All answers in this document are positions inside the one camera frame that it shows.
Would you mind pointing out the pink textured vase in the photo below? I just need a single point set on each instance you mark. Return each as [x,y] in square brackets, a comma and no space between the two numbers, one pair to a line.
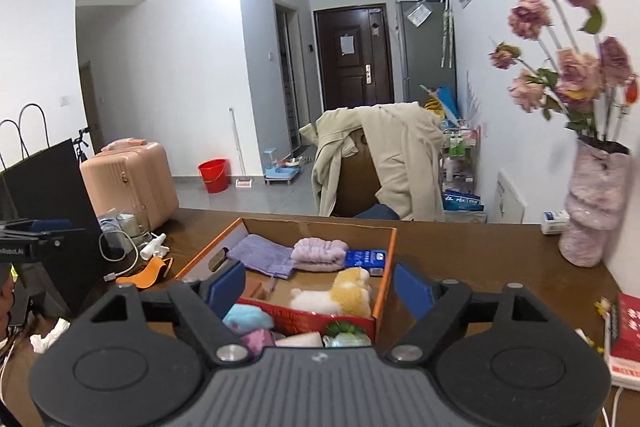
[592,207]

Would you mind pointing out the side room door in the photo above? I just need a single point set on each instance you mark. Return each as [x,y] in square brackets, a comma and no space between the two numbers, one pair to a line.
[287,67]

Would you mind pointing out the white hanging umbrellas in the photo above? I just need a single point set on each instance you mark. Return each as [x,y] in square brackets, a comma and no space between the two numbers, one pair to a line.
[446,32]

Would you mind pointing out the cream soft toy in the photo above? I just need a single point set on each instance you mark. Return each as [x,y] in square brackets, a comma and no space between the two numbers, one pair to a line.
[300,340]

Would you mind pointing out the blue white carton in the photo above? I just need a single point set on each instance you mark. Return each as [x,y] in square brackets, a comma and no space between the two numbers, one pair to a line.
[462,200]

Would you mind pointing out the brown chair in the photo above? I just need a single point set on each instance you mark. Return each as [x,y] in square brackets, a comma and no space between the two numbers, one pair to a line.
[357,177]

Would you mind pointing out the small white bottle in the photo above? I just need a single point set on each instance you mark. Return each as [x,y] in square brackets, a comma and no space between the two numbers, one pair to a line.
[152,247]

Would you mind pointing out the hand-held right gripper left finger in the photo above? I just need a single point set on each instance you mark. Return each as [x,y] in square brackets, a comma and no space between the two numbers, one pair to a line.
[227,289]

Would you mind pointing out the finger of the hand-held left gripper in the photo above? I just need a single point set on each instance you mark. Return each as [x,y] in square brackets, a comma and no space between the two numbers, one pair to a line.
[60,234]
[50,225]

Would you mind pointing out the small white box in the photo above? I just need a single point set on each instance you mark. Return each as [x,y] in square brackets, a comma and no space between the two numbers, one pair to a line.
[552,222]

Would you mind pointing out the grey fridge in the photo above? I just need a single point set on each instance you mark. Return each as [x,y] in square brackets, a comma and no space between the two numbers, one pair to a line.
[425,57]

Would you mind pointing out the rack with bottles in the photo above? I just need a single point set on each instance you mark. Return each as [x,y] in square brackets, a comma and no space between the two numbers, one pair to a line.
[460,152]

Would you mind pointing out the pink towel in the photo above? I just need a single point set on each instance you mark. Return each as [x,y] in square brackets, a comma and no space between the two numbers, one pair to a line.
[320,252]

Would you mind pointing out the black paper bag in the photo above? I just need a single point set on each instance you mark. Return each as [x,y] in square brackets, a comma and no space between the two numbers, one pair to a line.
[50,187]

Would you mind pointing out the red cardboard box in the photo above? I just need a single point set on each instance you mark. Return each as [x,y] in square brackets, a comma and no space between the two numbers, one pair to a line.
[305,227]

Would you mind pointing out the white wall panel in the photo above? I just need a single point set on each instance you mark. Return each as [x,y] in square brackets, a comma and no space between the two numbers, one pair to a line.
[510,197]

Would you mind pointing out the white mop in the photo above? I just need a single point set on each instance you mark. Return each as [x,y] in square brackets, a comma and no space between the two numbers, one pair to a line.
[243,182]

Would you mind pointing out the red bucket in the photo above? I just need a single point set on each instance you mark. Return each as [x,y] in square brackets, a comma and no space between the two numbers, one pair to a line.
[213,174]

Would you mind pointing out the reddish brown box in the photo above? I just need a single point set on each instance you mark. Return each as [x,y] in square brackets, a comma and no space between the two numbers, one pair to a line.
[256,291]

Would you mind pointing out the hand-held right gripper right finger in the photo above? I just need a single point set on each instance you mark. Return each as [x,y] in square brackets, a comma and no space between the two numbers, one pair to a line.
[412,289]

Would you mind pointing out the blue bag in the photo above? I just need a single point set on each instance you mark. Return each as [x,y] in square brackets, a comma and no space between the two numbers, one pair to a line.
[445,99]

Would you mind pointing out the glass jar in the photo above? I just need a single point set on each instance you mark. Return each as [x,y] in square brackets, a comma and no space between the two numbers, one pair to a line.
[131,227]

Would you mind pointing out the pale green soft toy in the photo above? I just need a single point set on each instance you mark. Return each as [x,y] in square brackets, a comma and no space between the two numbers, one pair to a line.
[345,332]

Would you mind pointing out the teal plush toy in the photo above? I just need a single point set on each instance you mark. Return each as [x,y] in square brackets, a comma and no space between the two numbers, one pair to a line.
[245,317]

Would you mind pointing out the beige coat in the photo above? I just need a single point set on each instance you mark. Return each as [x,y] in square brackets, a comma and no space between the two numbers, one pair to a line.
[400,157]

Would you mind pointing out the purple satin scrunchie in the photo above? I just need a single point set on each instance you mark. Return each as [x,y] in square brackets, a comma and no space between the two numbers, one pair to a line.
[257,339]

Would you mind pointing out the dried pink flowers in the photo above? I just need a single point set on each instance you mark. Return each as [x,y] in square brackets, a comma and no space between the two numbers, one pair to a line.
[570,72]

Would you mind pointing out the dark brown door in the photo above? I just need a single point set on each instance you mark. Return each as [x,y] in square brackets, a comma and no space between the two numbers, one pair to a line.
[350,77]

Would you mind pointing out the blue tissue packet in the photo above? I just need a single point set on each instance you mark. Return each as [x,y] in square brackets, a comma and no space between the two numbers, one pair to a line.
[365,258]

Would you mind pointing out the pink suitcase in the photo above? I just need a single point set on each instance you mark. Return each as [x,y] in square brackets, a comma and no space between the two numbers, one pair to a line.
[130,182]

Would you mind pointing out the white yellow sheep plush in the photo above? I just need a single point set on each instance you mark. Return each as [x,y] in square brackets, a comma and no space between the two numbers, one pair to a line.
[330,294]

